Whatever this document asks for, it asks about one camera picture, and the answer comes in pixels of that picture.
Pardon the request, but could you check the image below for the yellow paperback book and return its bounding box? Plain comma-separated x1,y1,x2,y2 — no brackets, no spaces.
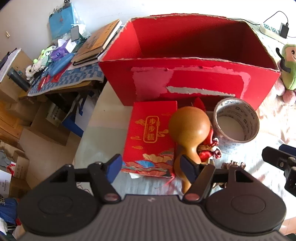
80,20,123,50

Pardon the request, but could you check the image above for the white and blue shopping bag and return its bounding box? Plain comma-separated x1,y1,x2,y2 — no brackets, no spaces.
61,93,97,138

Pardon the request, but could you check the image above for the black thermos bottle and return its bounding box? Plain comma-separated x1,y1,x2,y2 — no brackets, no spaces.
6,68,31,92

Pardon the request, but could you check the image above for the purple toy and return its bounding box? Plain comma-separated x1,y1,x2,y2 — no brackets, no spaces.
50,45,70,61

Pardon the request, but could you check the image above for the brown dried gourd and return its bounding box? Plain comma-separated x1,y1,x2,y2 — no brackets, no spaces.
168,106,211,194

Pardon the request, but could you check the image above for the large red cardboard box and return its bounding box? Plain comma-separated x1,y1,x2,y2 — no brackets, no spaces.
98,13,281,110

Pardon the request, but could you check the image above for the blue pencil case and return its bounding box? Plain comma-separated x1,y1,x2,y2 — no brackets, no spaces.
48,53,75,76

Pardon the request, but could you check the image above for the clear plastic bag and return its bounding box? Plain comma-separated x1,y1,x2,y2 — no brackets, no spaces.
69,14,93,40

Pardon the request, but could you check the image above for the black smartphone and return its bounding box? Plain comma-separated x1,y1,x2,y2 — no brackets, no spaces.
70,26,79,42

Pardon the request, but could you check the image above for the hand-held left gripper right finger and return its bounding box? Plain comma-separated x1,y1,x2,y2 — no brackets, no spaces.
180,155,255,204

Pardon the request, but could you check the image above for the red envelope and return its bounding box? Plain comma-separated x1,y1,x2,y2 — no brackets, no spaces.
37,70,63,90

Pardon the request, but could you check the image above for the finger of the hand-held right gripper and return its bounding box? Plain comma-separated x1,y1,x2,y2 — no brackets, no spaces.
279,144,296,154
262,146,296,197

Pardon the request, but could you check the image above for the red ornament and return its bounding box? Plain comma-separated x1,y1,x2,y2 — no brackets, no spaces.
194,97,223,164

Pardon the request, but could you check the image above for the white paper stack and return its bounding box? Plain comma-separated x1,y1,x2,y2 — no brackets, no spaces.
0,47,22,82

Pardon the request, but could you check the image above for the red gift box gold print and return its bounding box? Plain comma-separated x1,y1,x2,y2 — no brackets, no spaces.
121,101,178,179

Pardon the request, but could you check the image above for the black charger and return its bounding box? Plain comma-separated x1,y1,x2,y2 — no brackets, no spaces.
279,22,289,39

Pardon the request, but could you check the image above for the green frog plush toy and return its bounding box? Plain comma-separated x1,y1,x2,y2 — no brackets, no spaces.
33,45,57,64

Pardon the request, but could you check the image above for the brown cover book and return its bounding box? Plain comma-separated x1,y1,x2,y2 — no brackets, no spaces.
71,35,109,66

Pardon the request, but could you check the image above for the brown pine cone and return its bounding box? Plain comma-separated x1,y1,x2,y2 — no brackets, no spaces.
221,161,246,170

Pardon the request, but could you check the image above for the white power strip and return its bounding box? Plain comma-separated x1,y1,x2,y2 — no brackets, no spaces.
259,22,287,39

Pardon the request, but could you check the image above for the green cartoon bed sheet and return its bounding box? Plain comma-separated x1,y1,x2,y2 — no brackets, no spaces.
74,11,296,232

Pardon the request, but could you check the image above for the green smiling plush toy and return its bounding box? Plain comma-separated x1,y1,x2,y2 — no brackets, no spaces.
276,44,296,90

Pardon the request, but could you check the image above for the small white plush toy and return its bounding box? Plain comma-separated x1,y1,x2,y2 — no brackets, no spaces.
25,64,42,80

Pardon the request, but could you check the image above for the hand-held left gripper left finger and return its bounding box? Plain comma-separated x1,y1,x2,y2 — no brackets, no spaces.
47,153,122,205

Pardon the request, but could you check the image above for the wooden desk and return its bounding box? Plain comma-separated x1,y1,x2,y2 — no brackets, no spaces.
18,79,104,100

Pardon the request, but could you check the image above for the white tissue paper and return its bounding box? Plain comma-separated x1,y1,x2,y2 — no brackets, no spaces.
58,38,77,53

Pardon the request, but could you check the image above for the blue patterned cloth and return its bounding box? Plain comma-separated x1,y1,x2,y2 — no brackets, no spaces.
27,61,106,96

